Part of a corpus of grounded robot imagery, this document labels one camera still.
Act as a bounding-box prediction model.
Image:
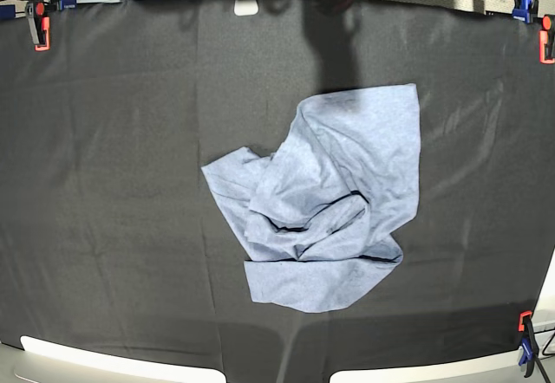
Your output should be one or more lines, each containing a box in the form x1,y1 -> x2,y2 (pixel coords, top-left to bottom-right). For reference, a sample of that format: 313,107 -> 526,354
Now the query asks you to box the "orange clamp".
518,310 -> 532,333
25,2 -> 50,52
539,15 -> 554,64

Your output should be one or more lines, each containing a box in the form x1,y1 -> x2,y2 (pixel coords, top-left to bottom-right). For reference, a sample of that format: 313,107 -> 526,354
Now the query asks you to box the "blue-grey t-shirt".
202,83 -> 421,313

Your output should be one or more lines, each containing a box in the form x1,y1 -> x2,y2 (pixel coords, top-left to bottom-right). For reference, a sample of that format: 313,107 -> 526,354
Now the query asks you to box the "orange clamp near right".
518,310 -> 532,333

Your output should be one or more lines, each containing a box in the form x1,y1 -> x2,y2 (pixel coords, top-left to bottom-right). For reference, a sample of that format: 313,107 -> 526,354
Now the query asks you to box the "orange clamp far left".
25,2 -> 50,52

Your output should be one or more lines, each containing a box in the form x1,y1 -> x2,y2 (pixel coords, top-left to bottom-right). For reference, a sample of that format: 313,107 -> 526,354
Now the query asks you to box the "silver camera stand base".
233,0 -> 259,17

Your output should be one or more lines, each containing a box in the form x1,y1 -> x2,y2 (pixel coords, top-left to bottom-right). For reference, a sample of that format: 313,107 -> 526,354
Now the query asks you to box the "blue bar clamp near right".
519,319 -> 539,378

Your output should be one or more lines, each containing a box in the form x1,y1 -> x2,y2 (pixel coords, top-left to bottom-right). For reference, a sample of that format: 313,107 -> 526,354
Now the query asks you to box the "orange clamp far right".
539,15 -> 554,64

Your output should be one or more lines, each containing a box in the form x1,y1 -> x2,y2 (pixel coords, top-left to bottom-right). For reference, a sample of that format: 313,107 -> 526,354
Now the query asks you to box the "black table cloth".
1,0 -> 554,382

